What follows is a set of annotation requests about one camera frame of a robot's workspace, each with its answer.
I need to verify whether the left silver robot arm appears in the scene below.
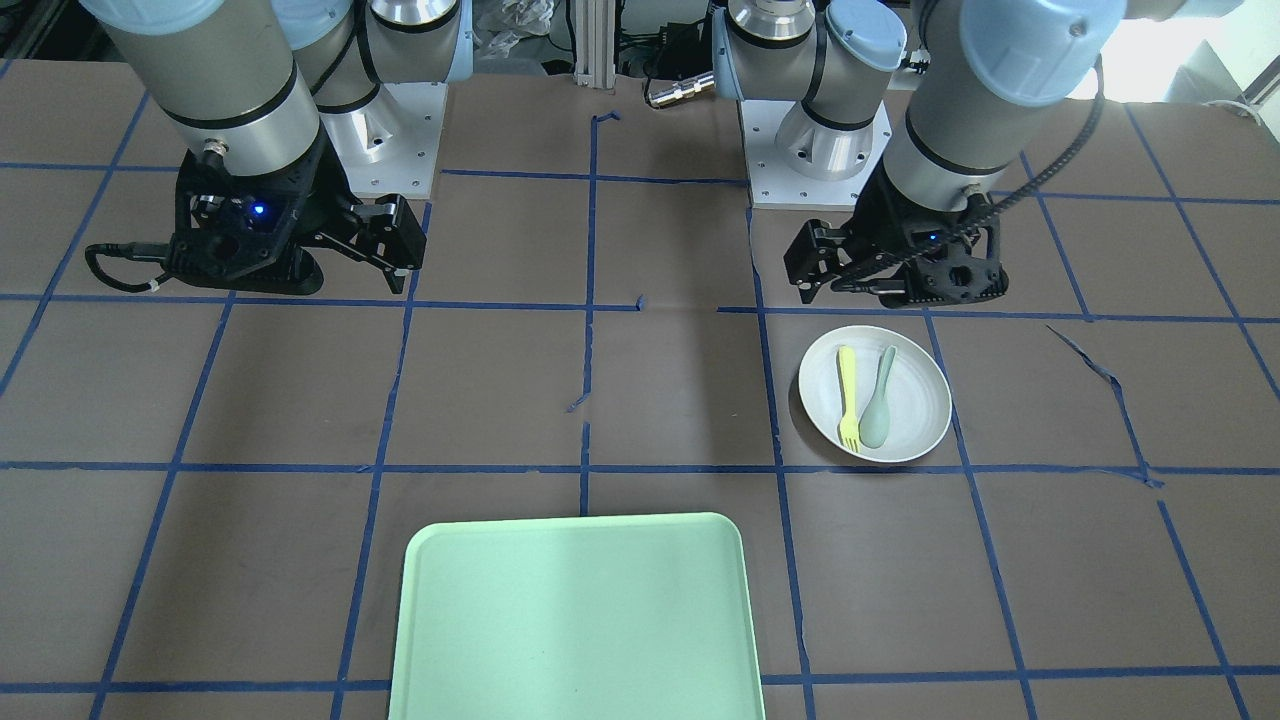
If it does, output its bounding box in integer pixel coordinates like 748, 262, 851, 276
707, 1, 1126, 307

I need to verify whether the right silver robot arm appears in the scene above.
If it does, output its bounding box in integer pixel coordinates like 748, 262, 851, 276
83, 1, 474, 296

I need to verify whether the pale green plastic spoon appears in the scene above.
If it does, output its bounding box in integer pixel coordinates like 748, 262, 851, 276
860, 345, 897, 448

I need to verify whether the silver flashlight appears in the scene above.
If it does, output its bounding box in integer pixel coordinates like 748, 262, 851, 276
643, 70, 716, 110

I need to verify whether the white round plate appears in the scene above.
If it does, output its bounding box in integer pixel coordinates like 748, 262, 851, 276
796, 325, 954, 464

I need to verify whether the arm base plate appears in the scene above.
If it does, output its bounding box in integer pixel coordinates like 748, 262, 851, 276
739, 100, 892, 211
320, 83, 449, 200

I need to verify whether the mint green tray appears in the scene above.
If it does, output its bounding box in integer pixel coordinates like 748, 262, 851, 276
388, 512, 765, 719

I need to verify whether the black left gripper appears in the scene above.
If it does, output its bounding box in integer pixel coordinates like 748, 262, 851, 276
783, 168, 1007, 307

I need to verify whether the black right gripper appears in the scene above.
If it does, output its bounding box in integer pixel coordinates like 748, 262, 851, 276
164, 129, 426, 295

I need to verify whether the yellow plastic fork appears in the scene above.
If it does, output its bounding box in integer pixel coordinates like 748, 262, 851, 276
836, 345, 861, 454

